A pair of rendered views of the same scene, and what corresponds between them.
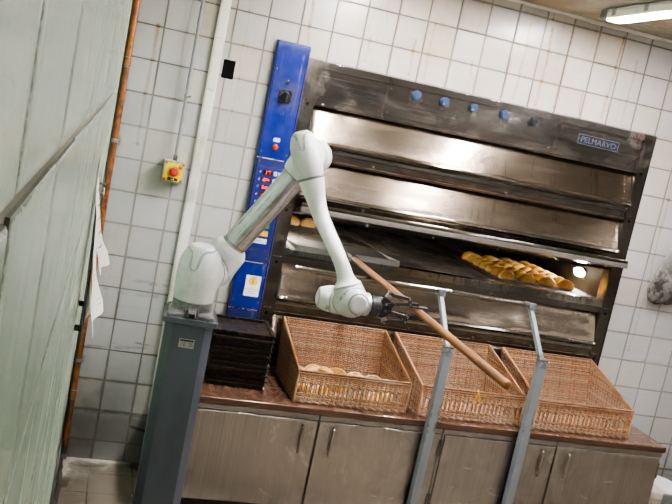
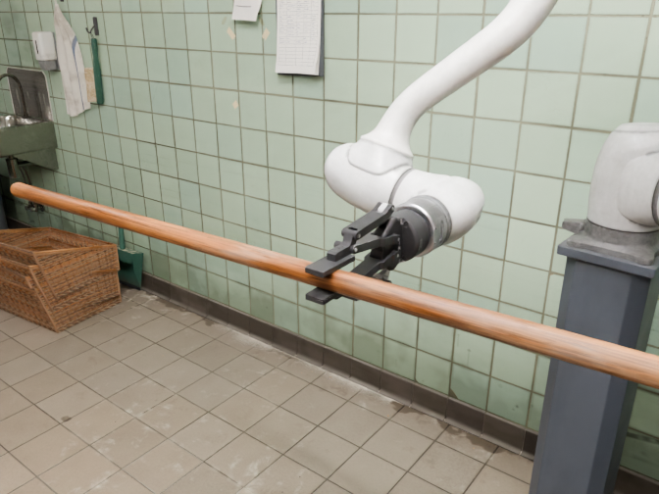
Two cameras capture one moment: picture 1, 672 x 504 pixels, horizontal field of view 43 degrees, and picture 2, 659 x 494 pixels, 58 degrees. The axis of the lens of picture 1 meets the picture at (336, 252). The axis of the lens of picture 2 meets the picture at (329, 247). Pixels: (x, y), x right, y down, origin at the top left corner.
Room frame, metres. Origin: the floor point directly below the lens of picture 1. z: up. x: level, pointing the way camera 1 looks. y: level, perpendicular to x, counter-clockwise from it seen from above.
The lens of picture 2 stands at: (3.83, -0.78, 1.50)
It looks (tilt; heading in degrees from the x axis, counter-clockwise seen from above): 22 degrees down; 143
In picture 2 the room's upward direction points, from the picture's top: straight up
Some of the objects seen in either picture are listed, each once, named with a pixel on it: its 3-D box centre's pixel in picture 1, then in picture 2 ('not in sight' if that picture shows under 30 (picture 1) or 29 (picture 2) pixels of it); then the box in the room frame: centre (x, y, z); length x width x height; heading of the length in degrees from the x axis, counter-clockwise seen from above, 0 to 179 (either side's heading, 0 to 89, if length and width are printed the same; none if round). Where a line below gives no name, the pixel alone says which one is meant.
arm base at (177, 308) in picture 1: (191, 307); (612, 230); (3.20, 0.50, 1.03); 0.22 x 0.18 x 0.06; 12
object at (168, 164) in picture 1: (173, 171); not in sight; (3.94, 0.81, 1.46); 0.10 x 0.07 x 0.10; 106
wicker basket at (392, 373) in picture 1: (342, 363); not in sight; (3.97, -0.14, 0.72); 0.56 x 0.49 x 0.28; 107
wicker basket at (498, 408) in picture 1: (455, 377); not in sight; (4.13, -0.71, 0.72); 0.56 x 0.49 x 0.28; 107
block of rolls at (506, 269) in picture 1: (516, 269); not in sight; (4.97, -1.06, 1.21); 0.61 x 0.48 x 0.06; 16
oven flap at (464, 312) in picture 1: (445, 305); not in sight; (4.38, -0.62, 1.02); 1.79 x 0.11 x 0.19; 106
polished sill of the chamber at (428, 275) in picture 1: (450, 278); not in sight; (4.41, -0.61, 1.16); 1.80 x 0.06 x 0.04; 106
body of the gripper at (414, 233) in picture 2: (380, 306); (392, 240); (3.22, -0.21, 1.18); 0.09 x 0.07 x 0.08; 106
